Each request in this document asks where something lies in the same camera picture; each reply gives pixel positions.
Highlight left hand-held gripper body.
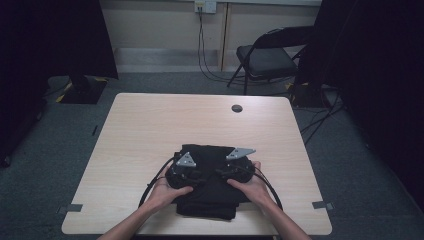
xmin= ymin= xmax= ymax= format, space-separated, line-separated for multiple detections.
xmin=165 ymin=151 xmax=201 ymax=189

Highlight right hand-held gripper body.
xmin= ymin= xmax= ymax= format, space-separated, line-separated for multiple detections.
xmin=225 ymin=147 xmax=257 ymax=184

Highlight black pants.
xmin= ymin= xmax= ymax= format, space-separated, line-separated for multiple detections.
xmin=173 ymin=143 xmax=253 ymax=221

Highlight person's right hand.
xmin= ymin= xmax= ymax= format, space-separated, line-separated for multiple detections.
xmin=227 ymin=161 xmax=272 ymax=209

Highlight person's left hand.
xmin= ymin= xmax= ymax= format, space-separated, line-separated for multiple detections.
xmin=144 ymin=164 xmax=195 ymax=215

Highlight grey tape strip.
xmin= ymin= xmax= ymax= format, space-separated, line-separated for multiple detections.
xmin=57 ymin=203 xmax=84 ymax=215
xmin=312 ymin=200 xmax=335 ymax=211

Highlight black stand base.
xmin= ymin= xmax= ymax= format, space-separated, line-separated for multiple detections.
xmin=59 ymin=74 xmax=109 ymax=105
xmin=286 ymin=81 xmax=332 ymax=109

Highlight black folding chair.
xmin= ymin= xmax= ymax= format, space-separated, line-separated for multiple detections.
xmin=227 ymin=25 xmax=314 ymax=96

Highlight black curtain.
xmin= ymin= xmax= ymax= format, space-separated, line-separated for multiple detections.
xmin=0 ymin=0 xmax=120 ymax=168
xmin=294 ymin=0 xmax=424 ymax=212

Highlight right hand-held gripper cable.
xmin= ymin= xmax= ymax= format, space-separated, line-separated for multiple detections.
xmin=254 ymin=165 xmax=284 ymax=212

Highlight black floor cables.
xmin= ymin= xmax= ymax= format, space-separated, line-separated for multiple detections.
xmin=299 ymin=89 xmax=345 ymax=146

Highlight black wall cable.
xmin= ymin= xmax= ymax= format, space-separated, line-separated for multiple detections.
xmin=197 ymin=11 xmax=236 ymax=84
xmin=199 ymin=11 xmax=248 ymax=81

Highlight beige vertical wall trim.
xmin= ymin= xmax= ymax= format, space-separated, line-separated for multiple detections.
xmin=217 ymin=3 xmax=232 ymax=72

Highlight white wall socket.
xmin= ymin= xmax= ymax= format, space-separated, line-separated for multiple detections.
xmin=194 ymin=0 xmax=218 ymax=14

